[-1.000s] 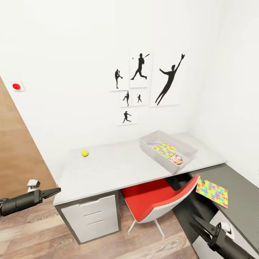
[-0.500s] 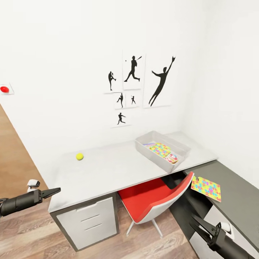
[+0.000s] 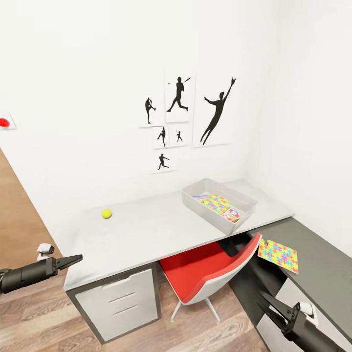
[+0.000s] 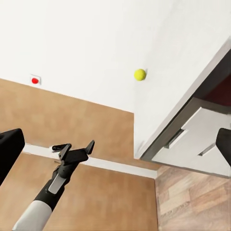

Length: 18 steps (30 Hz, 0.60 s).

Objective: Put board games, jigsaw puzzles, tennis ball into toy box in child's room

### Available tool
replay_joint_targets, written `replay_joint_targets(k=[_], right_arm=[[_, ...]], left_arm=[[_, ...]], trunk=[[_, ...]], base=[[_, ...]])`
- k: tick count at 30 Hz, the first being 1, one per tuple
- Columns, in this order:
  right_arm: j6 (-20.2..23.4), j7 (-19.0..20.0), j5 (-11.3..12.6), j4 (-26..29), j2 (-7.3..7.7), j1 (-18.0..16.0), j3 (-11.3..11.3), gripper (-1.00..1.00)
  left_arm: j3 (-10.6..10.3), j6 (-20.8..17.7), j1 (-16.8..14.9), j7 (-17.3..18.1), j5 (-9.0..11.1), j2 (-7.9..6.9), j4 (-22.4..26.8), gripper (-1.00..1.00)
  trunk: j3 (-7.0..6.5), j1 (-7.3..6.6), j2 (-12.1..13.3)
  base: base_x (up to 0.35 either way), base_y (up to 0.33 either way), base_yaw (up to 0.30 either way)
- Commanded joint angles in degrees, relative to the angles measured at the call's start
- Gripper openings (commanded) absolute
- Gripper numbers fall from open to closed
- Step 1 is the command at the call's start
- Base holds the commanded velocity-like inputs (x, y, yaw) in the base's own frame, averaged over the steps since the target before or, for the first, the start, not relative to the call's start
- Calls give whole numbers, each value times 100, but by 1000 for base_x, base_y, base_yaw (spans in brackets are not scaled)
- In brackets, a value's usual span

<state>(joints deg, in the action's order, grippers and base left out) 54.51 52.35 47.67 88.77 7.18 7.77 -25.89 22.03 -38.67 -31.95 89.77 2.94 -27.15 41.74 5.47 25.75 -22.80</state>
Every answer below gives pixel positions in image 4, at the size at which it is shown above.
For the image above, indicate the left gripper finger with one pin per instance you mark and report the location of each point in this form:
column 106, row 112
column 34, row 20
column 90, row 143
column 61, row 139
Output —
column 88, row 149
column 63, row 154

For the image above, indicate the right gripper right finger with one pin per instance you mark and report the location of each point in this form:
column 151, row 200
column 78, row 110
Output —
column 223, row 143

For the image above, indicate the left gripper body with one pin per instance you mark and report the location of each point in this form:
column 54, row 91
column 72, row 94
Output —
column 70, row 167

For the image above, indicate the tennis ball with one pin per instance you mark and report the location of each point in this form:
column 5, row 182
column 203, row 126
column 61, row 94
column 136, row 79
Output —
column 140, row 74

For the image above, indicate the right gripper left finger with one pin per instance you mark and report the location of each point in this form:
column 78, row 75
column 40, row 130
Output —
column 11, row 145

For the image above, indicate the electric switch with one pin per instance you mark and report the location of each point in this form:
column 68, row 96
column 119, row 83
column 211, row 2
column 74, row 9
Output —
column 33, row 79

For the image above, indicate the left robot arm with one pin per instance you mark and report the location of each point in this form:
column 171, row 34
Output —
column 40, row 210

